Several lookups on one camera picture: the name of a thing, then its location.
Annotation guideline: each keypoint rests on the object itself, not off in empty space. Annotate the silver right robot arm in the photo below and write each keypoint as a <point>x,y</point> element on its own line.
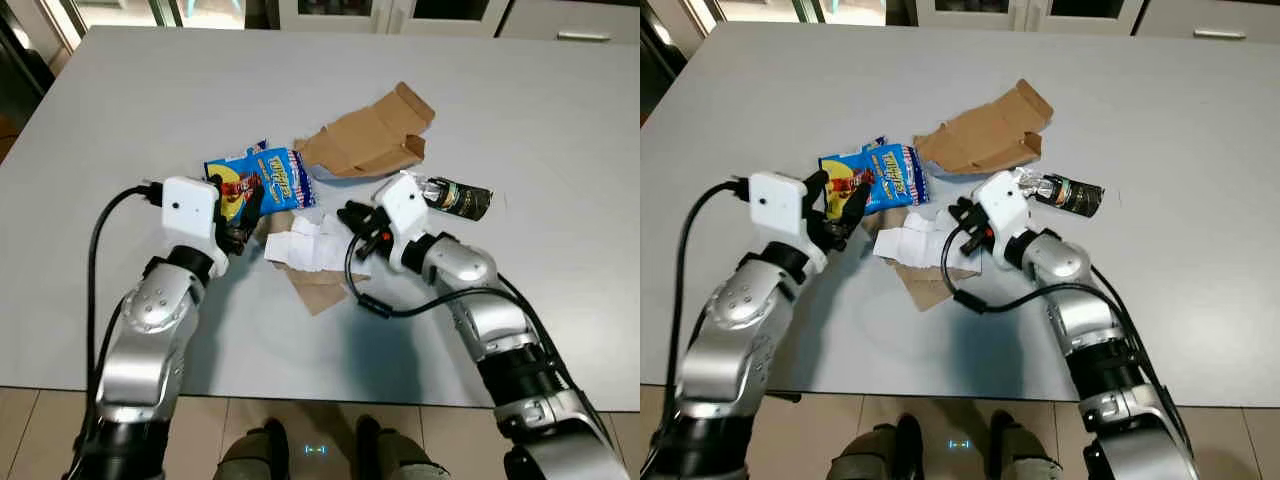
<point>1090,320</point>
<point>490,330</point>

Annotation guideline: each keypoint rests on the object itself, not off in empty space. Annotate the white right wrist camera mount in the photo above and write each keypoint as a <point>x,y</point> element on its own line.
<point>1005,205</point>
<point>405,210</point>

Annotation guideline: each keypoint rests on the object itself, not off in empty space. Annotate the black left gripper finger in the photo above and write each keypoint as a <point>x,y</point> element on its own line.
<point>254,208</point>
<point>224,195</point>
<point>819,192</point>
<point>857,210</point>

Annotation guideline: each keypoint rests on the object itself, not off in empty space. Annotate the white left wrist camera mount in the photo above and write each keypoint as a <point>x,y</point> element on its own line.
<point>780,205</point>
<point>190,210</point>

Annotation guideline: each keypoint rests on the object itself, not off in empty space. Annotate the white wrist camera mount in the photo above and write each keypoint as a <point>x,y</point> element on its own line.
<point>780,205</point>
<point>405,210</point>
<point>190,210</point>
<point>1005,205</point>

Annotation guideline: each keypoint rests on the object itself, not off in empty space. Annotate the blue yellow snack bag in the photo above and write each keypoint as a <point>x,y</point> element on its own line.
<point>900,180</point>
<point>285,180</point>

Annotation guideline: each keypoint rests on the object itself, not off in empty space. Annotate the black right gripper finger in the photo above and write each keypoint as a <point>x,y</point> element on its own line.
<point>352,214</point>
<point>960,209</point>

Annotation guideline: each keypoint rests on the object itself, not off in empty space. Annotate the brown paper piece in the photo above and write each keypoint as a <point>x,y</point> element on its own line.
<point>930,290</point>
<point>320,295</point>

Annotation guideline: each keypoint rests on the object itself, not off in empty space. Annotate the torn brown cardboard box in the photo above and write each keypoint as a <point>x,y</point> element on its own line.
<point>365,135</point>
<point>985,135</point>

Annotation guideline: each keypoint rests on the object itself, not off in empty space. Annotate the white paper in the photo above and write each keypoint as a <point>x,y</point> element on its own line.
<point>310,245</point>
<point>920,245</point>

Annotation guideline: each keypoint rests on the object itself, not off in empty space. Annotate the robot leg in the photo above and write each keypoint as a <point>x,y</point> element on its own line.
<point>1025,452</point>
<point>250,455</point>
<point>400,455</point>
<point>875,455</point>

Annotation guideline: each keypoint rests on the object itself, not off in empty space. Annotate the black silver foil wrapper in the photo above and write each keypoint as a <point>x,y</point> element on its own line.
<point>1075,195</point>
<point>465,198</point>

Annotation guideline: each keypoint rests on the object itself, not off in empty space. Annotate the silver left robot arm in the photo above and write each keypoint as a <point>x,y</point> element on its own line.
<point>730,340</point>
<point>150,340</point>

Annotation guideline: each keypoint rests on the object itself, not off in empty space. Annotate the robot right leg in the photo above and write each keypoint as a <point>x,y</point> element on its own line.
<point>400,455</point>
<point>1025,452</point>

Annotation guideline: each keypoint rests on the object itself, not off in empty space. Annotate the robot left leg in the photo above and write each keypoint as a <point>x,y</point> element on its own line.
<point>875,455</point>
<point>250,455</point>

